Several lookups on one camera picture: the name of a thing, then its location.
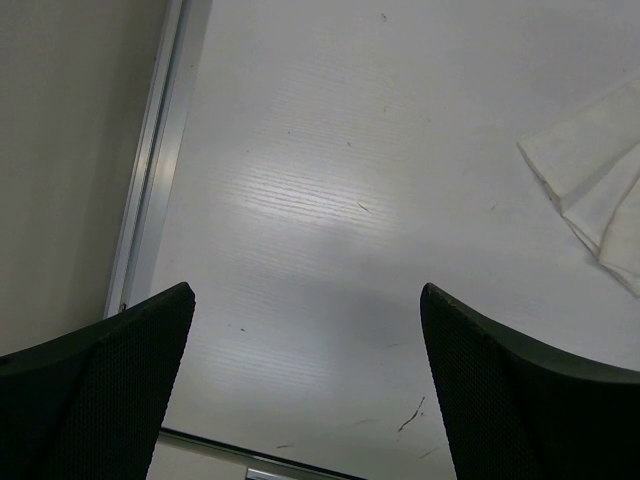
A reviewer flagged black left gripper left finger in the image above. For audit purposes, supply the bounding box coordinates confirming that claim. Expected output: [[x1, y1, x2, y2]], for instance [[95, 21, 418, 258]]
[[1, 282, 195, 479]]

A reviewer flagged white pleated skirt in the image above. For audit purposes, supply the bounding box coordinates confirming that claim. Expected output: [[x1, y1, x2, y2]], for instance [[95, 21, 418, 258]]
[[518, 79, 639, 296]]

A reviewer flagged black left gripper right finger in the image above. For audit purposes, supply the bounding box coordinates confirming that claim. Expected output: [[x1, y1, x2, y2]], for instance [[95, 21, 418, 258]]
[[420, 283, 639, 479]]

